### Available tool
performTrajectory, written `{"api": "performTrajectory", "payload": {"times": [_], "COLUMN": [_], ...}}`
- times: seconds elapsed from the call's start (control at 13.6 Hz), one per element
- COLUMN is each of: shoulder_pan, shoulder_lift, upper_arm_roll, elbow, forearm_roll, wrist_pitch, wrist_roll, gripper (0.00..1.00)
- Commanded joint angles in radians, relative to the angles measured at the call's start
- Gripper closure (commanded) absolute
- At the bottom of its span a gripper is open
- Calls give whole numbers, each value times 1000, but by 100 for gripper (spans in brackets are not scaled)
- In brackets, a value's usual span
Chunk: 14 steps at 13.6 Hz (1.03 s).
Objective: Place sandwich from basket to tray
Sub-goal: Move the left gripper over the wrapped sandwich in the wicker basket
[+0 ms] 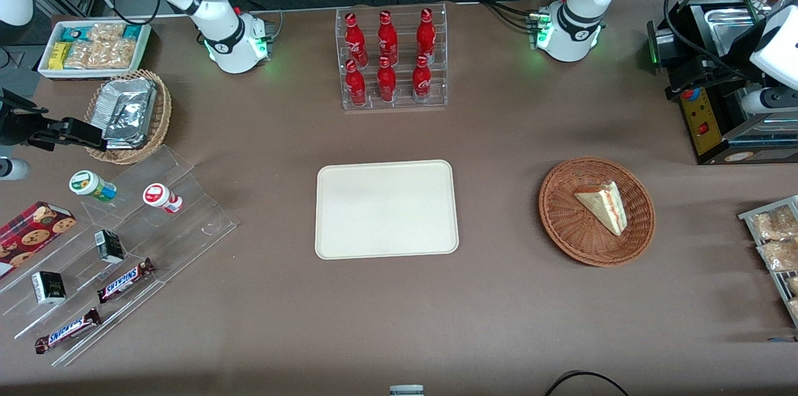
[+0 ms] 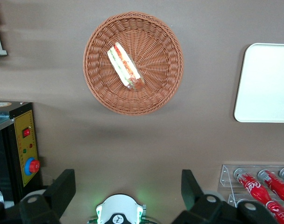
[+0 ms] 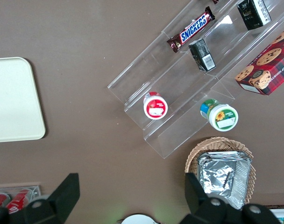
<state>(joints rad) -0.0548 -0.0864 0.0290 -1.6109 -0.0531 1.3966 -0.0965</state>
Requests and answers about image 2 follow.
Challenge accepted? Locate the black food warmer case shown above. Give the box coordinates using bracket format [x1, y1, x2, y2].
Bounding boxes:
[0, 100, 43, 206]

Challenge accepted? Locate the red rocker switch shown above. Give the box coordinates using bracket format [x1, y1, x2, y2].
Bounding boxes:
[21, 127, 32, 139]

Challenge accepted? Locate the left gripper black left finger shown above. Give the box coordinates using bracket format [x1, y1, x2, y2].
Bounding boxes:
[19, 169, 76, 224]

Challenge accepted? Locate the red emergency stop button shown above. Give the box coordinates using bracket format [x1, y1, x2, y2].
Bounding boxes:
[24, 157, 41, 176]

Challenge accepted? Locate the clear acrylic bottle rack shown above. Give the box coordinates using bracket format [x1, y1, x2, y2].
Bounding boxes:
[218, 164, 284, 224]

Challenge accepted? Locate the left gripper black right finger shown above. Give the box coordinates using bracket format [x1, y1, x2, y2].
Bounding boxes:
[174, 169, 238, 224]

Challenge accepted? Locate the cream plastic tray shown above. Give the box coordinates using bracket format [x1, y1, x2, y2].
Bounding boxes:
[234, 42, 284, 123]

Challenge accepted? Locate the sandwich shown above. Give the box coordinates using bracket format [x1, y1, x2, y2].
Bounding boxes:
[106, 42, 146, 91]

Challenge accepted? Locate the round brown wicker basket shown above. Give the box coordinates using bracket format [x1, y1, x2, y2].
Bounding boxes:
[82, 11, 185, 116]

